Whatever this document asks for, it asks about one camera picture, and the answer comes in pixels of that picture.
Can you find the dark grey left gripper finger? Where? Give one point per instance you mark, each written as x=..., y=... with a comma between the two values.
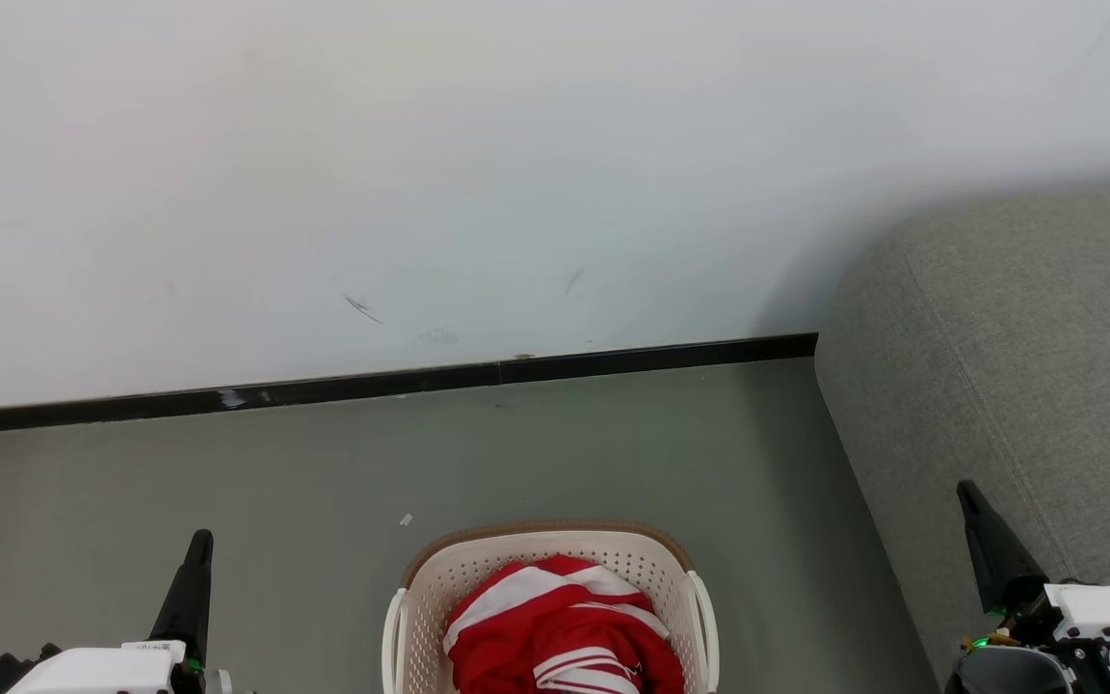
x=191, y=598

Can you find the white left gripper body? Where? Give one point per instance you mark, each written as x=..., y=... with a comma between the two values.
x=97, y=670

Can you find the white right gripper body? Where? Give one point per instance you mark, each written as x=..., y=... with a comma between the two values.
x=1109, y=612

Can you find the grey fabric sofa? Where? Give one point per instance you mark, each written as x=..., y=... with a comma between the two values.
x=998, y=337

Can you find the black skirting board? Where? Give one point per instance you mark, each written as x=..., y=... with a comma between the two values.
x=372, y=384

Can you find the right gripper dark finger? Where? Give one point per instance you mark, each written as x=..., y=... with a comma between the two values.
x=998, y=559

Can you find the red garment wide white stripes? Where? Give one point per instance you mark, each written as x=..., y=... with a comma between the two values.
x=555, y=617

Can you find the cream perforated laundry basket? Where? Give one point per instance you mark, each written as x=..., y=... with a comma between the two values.
x=478, y=564

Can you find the grey round wrist camera housing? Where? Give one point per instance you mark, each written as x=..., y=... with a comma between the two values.
x=1013, y=673

